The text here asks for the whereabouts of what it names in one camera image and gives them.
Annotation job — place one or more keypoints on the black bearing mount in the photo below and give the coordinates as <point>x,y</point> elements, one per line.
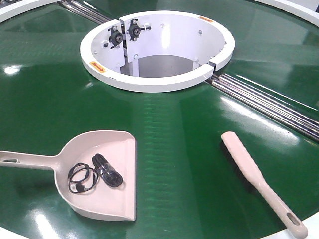
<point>135,30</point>
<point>115,37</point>

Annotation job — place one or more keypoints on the left black bearing mount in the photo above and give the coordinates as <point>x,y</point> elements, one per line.
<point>115,37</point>

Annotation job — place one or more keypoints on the right black bearing mount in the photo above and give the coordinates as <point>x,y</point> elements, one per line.
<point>135,30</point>

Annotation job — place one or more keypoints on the left steel roller strip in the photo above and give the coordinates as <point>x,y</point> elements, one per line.
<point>84,11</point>

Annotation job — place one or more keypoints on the right steel roller strip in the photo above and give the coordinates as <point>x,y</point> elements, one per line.
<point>267,104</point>

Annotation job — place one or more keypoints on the pink hand brush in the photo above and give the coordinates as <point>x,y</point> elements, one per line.
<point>253,175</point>

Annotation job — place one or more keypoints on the orange warning label front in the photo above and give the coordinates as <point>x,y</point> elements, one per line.
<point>98,67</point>

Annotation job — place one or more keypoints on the green conveyor belt surface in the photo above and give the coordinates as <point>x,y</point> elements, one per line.
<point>186,188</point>

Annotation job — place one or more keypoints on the steel roller strip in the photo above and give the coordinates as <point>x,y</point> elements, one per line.
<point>84,11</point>
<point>267,104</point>

